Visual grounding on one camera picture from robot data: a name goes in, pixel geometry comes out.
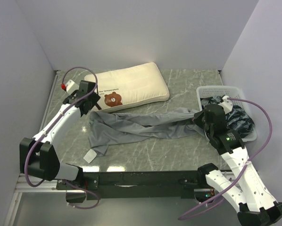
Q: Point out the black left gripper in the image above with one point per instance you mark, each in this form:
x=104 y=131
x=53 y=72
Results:
x=95 y=98

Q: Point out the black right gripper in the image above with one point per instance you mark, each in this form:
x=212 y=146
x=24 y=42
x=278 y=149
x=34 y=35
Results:
x=197 y=117

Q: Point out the grey pillowcase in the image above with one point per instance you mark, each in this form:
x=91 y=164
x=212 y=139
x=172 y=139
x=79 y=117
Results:
x=123 y=128

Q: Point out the cream pillow with bear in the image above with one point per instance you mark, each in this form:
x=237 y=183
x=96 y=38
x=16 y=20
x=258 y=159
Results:
x=131 y=87

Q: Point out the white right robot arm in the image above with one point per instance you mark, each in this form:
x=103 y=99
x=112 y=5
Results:
x=254 y=204

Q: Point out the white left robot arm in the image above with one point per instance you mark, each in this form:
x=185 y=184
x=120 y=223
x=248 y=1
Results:
x=38 y=157

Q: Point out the dark patterned cloth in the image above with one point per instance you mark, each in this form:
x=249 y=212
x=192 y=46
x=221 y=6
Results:
x=237 y=119

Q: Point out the white plastic basket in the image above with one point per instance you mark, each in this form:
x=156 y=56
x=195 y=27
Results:
x=232 y=92

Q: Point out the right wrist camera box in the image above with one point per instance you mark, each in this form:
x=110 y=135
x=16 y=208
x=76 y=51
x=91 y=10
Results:
x=226 y=104

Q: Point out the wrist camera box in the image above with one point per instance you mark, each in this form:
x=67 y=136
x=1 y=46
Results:
x=70 y=86
x=226 y=104

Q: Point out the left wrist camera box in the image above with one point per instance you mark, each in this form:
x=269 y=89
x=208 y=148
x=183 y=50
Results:
x=70 y=86

